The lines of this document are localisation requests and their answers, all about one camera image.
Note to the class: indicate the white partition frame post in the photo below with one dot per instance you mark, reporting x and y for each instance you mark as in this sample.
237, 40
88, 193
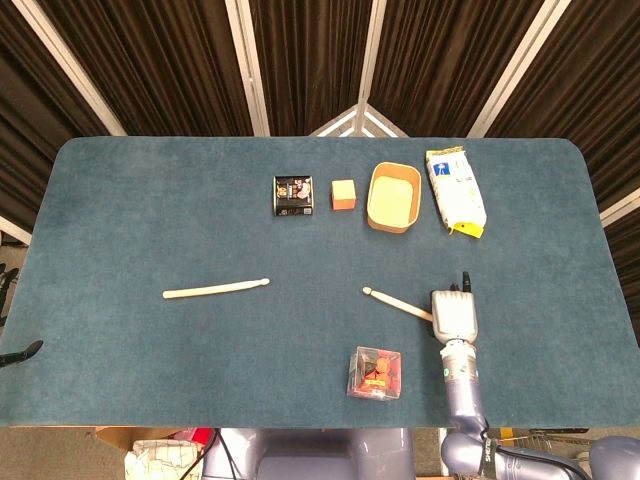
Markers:
371, 50
70, 65
515, 70
247, 65

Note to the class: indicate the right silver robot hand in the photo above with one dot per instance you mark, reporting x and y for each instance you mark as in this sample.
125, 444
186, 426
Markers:
455, 315

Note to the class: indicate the grey-blue robot torso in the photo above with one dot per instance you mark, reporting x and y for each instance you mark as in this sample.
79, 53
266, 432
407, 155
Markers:
310, 455

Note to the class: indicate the orange wooden cube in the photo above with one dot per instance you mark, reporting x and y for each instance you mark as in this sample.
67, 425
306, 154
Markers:
343, 195

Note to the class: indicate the blue velvet table cloth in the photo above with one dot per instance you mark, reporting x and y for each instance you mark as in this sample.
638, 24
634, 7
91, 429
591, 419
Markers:
200, 240

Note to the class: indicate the wooden drumstick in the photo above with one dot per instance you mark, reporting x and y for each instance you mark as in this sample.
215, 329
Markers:
215, 289
395, 301

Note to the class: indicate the white partition base frame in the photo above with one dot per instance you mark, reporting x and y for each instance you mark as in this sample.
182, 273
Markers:
340, 122
12, 231
620, 206

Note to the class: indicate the white wet wipes pack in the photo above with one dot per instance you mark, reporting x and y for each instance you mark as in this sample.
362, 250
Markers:
457, 190

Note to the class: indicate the dark brown curtain panel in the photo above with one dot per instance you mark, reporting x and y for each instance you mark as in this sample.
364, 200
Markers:
310, 60
590, 90
30, 125
160, 65
440, 65

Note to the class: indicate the white checked cloth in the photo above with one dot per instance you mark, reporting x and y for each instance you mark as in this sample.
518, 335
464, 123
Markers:
160, 462

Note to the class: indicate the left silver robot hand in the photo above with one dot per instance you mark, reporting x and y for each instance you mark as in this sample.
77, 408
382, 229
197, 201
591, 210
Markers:
25, 353

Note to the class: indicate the cardboard box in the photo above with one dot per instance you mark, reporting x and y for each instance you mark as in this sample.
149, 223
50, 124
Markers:
120, 436

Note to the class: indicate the brown paper bowl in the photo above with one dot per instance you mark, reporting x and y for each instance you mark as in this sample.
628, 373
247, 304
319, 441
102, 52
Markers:
392, 200

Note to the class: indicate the black tin can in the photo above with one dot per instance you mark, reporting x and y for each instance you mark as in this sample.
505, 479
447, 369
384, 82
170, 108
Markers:
293, 196

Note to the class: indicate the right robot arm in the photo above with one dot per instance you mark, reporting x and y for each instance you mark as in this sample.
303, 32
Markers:
462, 395

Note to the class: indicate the clear plastic capsule box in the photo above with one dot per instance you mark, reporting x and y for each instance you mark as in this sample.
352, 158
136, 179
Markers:
375, 375

